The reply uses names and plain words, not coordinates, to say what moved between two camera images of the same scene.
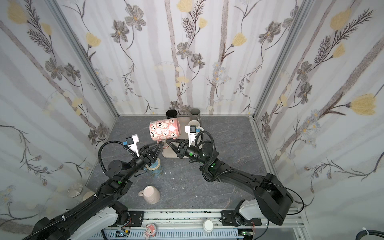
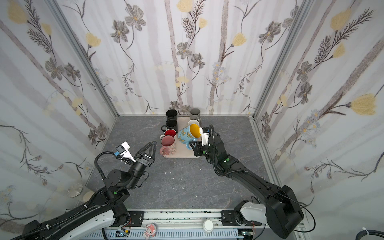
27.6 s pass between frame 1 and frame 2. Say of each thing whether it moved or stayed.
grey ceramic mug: stayed
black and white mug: stayed
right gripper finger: moved
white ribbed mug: stayed
